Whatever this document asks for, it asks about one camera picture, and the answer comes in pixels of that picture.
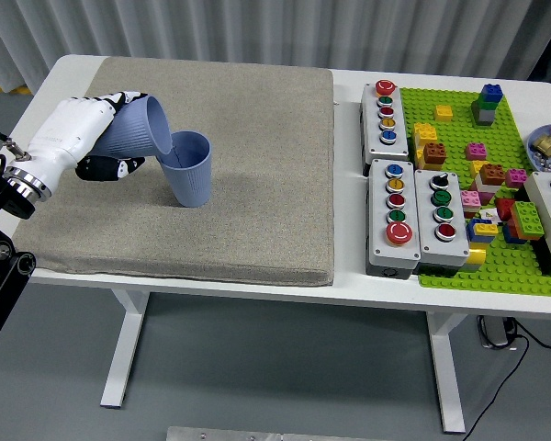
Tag blue and yellow brick stack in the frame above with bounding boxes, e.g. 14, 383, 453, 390
467, 218, 500, 244

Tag grey-brown fabric mat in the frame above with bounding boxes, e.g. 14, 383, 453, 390
13, 57, 335, 287

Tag white table leg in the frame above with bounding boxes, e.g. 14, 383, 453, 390
425, 311, 467, 434
99, 288, 151, 409

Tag blue ribbed plastic cup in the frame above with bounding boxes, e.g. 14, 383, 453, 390
91, 94, 174, 162
158, 130, 212, 209

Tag green studded baseplate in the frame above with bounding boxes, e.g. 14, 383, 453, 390
397, 86, 551, 300

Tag brown brick on white stack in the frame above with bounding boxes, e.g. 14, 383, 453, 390
467, 164, 505, 206

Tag four-button box with black selector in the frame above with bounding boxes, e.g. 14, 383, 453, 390
413, 168, 470, 277

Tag yellow and grey brick stack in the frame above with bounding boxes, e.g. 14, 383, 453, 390
466, 245, 488, 277

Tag blue green grey brick tower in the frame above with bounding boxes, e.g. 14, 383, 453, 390
470, 83, 505, 127

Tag grey power adapter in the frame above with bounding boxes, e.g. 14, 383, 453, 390
476, 315, 518, 350

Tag five-button grey control box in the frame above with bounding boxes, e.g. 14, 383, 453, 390
359, 80, 410, 177
365, 158, 422, 279

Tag green brick on red-blue stack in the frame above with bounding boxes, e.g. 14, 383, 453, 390
502, 200, 545, 244

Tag white pleated curtain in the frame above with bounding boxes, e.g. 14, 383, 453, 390
0, 0, 551, 93

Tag black floor cable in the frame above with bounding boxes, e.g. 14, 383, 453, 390
463, 321, 551, 435

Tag white button box on bricks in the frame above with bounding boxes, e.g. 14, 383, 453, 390
523, 170, 551, 270

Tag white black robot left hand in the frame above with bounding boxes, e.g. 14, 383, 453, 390
16, 90, 149, 192

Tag red brick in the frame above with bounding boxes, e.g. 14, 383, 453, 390
494, 197, 518, 221

